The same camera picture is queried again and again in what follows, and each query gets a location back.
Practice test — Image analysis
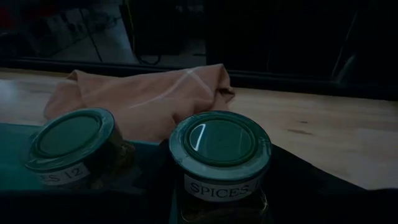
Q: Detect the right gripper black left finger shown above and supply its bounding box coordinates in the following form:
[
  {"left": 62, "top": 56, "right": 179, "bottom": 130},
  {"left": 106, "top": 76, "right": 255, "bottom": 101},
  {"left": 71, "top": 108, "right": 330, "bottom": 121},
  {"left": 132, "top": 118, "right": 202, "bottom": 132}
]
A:
[{"left": 0, "top": 139, "right": 175, "bottom": 224}]

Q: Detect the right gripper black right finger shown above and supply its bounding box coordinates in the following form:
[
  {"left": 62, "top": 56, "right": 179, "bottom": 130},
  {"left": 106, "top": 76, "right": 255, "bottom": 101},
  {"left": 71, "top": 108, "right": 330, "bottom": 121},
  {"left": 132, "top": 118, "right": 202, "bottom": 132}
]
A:
[{"left": 266, "top": 144, "right": 398, "bottom": 224}]

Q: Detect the green-lid spice jar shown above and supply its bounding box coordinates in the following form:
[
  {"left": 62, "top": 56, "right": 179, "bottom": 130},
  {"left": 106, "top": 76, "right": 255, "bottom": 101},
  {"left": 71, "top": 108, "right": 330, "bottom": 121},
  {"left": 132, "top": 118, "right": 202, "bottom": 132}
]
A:
[
  {"left": 24, "top": 107, "right": 136, "bottom": 190},
  {"left": 169, "top": 110, "right": 273, "bottom": 224}
]

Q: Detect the teal plastic bin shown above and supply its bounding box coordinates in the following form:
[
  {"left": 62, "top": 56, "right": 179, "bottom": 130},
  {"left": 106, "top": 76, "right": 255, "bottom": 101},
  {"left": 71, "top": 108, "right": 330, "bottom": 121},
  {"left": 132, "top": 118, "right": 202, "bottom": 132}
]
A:
[{"left": 0, "top": 122, "right": 175, "bottom": 200}]

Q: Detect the black curtain room divider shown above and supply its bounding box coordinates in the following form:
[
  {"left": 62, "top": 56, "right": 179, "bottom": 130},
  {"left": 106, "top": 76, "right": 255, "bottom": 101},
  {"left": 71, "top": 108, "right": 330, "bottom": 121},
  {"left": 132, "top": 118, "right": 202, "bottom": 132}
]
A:
[{"left": 124, "top": 0, "right": 398, "bottom": 82}]

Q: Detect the black floor cable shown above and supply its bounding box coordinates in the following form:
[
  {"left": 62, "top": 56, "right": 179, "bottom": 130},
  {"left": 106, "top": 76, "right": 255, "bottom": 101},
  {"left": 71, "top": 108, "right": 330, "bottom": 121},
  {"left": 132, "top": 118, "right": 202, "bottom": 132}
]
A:
[{"left": 79, "top": 9, "right": 104, "bottom": 63}]

